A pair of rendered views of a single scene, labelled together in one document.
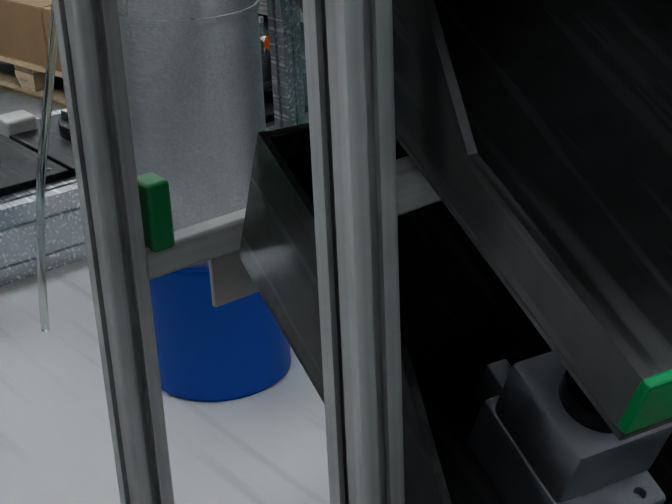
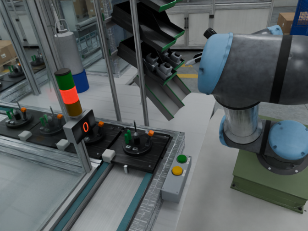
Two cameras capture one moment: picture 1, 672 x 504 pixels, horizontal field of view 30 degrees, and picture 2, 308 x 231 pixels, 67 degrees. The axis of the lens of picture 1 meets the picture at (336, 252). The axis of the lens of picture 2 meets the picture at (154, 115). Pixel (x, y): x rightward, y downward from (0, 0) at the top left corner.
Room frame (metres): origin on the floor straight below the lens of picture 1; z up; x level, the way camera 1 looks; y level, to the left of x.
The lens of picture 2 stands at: (-0.54, 0.45, 1.69)
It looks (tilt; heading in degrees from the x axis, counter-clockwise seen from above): 34 degrees down; 331
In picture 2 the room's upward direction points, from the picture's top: 5 degrees counter-clockwise
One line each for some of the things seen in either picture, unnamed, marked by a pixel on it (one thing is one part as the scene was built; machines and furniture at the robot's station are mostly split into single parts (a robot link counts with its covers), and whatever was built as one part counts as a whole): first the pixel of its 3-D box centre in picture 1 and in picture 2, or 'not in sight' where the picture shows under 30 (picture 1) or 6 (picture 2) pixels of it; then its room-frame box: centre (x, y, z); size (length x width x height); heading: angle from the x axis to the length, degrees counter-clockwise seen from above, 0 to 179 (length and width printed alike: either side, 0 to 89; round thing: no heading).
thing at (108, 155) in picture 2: not in sight; (108, 156); (0.23, 0.27, 0.97); 0.05 x 0.05 x 0.04; 37
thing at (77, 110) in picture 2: not in sight; (73, 106); (0.19, 0.35, 1.28); 0.05 x 0.05 x 0.05
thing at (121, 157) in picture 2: not in sight; (138, 147); (0.21, 0.13, 0.96); 0.24 x 0.24 x 0.02; 37
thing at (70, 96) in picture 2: not in sight; (69, 93); (0.19, 0.35, 1.33); 0.05 x 0.05 x 0.05
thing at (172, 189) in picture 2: not in sight; (177, 176); (-0.01, 0.07, 0.93); 0.21 x 0.07 x 0.06; 127
